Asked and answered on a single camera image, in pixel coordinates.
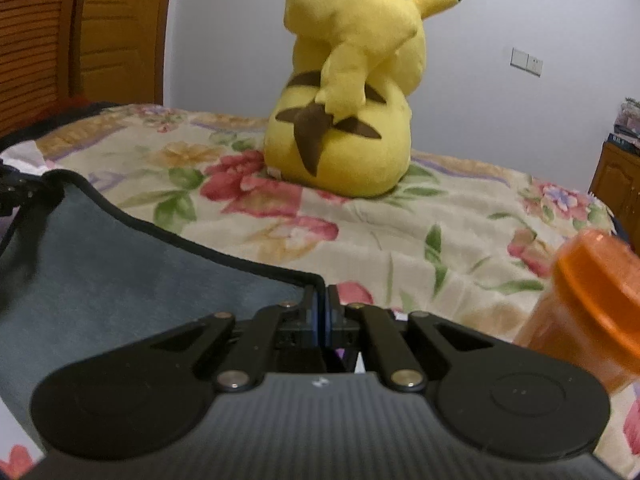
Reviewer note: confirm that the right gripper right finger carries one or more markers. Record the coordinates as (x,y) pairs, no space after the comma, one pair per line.
(375,334)

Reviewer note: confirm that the purple and grey towel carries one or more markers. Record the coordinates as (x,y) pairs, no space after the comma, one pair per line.
(80,277)

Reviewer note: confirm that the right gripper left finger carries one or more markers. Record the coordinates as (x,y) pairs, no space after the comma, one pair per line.
(289,324)

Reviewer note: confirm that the wooden louvered wardrobe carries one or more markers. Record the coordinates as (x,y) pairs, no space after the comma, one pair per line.
(59,53)

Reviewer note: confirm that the floral bed quilt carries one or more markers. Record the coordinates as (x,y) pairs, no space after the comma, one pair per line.
(459,252)

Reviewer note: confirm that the wooden cabinet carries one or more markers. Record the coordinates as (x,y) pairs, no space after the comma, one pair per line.
(616,183)

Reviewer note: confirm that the yellow Pikachu plush toy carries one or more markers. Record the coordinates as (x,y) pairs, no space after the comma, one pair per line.
(342,123)

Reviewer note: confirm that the white wall switch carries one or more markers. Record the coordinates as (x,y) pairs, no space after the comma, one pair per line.
(524,61)

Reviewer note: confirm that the clutter pile on cabinet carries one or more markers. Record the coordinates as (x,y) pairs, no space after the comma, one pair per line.
(626,132)

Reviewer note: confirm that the orange plastic cup with lid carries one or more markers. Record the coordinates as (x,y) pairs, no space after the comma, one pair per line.
(589,313)

